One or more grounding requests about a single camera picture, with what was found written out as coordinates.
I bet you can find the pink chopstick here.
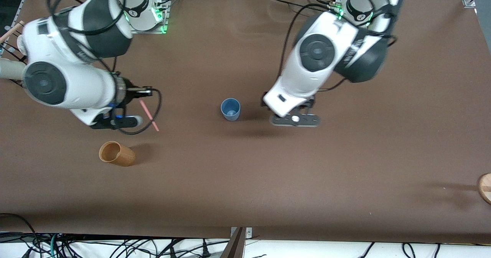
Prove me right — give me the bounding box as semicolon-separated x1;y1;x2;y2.
139;99;160;132

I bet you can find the blue cup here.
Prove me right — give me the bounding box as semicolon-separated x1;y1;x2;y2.
221;98;241;122

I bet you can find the brown bamboo cup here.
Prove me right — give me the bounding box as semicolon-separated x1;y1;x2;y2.
99;141;136;167

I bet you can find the off-white cylindrical cup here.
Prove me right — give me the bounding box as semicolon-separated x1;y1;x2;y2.
0;58;25;80

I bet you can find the wooden stick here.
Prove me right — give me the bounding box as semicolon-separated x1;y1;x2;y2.
0;20;25;44

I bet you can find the dark grey metal bar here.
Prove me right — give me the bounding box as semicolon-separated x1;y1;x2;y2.
220;227;247;258

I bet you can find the round wooden disc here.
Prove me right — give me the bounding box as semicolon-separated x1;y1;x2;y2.
477;173;491;205

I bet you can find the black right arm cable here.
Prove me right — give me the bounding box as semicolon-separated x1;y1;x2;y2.
47;0;162;136

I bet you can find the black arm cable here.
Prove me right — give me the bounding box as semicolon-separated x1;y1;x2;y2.
281;3;397;93
47;0;162;136

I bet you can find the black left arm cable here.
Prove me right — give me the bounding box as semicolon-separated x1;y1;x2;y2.
281;3;397;93

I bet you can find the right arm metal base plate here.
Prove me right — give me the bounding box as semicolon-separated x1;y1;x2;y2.
130;0;170;34

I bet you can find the long black table cable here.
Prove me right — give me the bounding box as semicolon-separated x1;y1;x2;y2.
269;0;334;13

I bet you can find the black wire rack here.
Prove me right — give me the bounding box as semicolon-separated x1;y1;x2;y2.
0;30;27;85

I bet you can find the small metal edge bracket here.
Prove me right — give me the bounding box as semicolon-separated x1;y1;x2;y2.
230;227;253;239

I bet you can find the black looped floor cable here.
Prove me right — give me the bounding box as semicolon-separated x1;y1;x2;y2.
0;213;43;258

